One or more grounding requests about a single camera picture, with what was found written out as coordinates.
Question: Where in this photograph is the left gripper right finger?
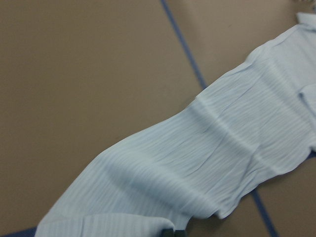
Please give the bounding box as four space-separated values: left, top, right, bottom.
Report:
174 230 187 237

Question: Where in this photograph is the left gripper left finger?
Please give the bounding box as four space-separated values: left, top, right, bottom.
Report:
160 229 174 237

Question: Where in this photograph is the light blue button shirt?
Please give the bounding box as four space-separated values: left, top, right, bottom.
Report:
36 12 316 237

